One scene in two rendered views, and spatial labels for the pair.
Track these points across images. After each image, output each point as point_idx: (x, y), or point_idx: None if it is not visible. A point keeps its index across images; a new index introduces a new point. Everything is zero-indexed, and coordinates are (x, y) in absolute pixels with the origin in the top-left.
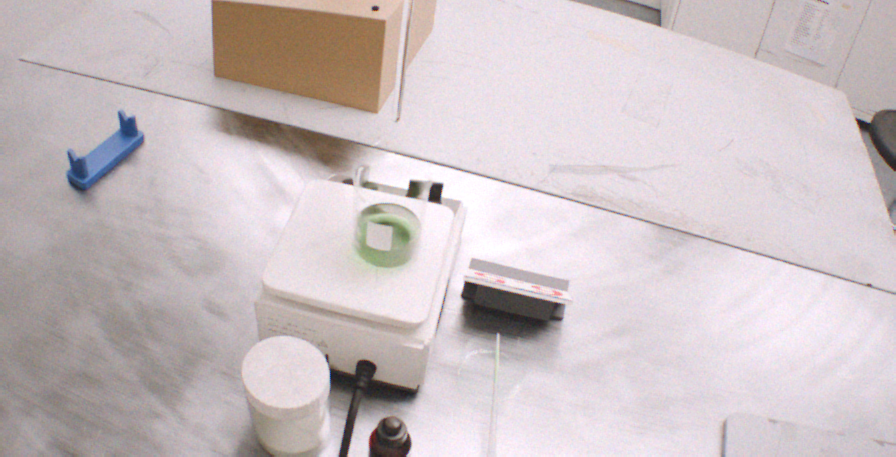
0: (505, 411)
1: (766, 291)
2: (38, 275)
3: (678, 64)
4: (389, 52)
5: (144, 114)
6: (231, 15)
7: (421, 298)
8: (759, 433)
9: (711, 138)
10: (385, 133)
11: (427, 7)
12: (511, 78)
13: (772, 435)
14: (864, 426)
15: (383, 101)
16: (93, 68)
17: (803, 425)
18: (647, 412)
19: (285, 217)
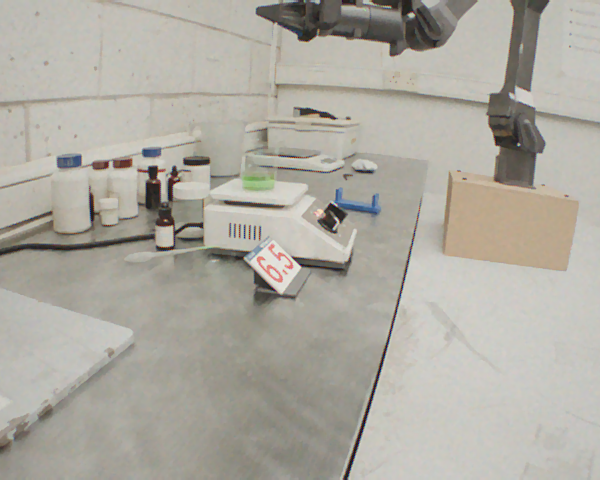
0: (187, 270)
1: (288, 411)
2: None
3: None
4: (462, 214)
5: (397, 212)
6: (448, 180)
7: (223, 192)
8: (103, 339)
9: (585, 406)
10: (425, 256)
11: (547, 233)
12: (539, 294)
13: (95, 345)
14: (47, 435)
15: (454, 252)
16: (427, 203)
17: (87, 367)
18: (163, 308)
19: None
